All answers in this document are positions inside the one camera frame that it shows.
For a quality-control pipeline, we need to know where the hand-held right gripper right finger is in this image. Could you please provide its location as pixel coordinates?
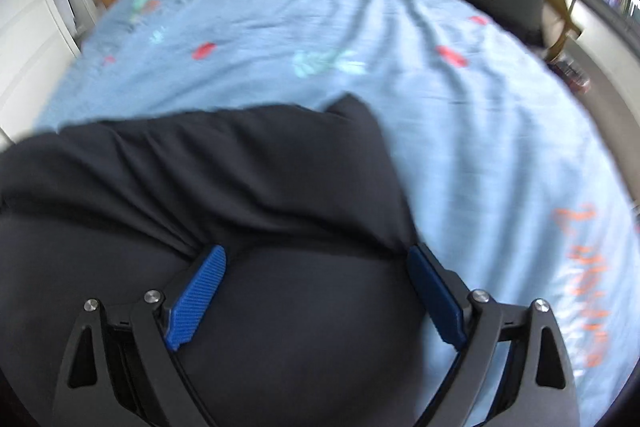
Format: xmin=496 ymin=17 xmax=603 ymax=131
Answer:
xmin=405 ymin=243 xmax=582 ymax=427

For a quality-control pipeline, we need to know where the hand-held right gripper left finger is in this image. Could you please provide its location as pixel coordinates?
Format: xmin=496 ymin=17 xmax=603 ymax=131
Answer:
xmin=50 ymin=245 xmax=227 ymax=427

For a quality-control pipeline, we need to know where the black puffer jacket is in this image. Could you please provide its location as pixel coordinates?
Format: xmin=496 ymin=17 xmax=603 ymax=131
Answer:
xmin=0 ymin=93 xmax=471 ymax=427

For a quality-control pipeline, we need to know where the blue printed bed cover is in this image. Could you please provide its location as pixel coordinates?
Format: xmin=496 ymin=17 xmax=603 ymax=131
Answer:
xmin=32 ymin=0 xmax=640 ymax=427

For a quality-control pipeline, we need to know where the white wardrobe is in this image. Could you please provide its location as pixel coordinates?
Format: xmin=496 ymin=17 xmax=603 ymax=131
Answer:
xmin=0 ymin=0 xmax=83 ymax=142

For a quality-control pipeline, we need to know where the wooden chair frame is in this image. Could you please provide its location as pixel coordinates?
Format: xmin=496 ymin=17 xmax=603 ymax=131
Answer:
xmin=537 ymin=0 xmax=586 ymax=62

